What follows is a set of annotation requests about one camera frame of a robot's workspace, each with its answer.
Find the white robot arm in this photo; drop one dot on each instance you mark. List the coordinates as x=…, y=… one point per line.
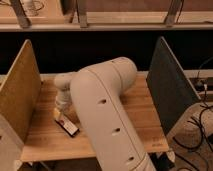
x=94, y=92

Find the wooden shelf with metal brackets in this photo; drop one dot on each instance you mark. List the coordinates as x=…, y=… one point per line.
x=105, y=15

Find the left cork board panel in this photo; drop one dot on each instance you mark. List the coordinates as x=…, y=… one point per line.
x=19, y=92

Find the black and red eraser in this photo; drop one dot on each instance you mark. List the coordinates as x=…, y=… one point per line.
x=68, y=126

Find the right dark board panel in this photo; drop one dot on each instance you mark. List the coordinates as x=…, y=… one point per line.
x=173, y=95

